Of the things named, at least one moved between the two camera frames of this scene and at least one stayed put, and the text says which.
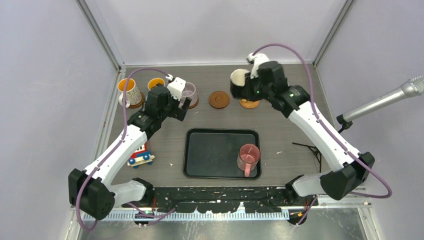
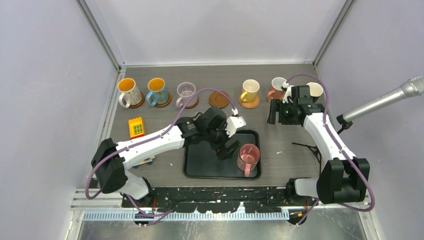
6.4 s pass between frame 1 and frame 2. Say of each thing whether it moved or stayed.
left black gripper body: moved
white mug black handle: moved
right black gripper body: moved
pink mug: stayed
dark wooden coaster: stayed
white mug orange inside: stayed
